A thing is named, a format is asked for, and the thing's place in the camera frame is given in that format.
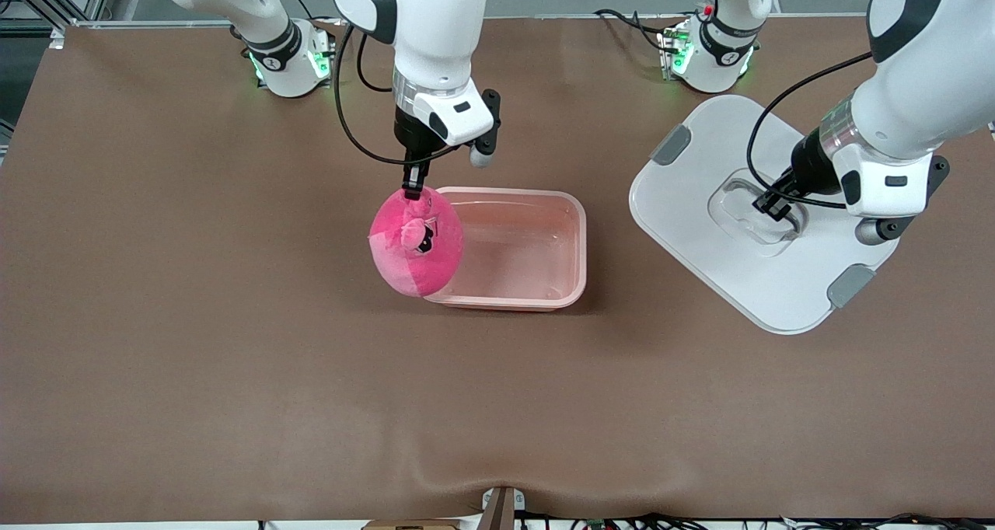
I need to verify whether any pink plush toy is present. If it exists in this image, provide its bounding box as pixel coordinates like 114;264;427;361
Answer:
368;188;465;298

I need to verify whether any white box lid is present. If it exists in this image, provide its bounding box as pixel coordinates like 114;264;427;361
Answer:
628;95;902;335

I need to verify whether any pink plastic box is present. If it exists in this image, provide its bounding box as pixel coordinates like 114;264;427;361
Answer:
424;187;588;312

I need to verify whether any brown table mat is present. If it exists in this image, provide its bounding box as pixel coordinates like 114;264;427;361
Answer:
0;16;995;525

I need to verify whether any black base cable bundle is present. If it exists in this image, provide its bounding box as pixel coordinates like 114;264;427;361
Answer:
594;8;679;57

